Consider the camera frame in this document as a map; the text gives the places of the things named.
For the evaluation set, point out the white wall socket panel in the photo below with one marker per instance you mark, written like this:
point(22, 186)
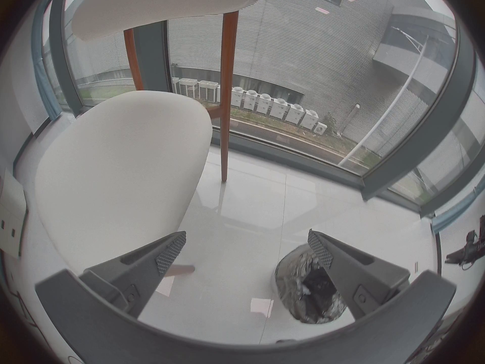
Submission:
point(11, 210)

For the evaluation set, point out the white chair with wooden legs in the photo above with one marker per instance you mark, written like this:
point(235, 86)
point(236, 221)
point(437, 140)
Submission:
point(121, 173)

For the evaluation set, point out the window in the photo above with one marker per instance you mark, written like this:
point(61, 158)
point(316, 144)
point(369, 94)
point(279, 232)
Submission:
point(303, 59)

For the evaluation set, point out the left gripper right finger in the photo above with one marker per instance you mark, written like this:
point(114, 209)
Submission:
point(352, 275)

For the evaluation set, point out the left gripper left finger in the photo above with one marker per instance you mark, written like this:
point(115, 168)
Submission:
point(151, 264)

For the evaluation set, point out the white trash bin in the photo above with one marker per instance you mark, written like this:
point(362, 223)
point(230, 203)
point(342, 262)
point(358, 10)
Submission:
point(276, 281)

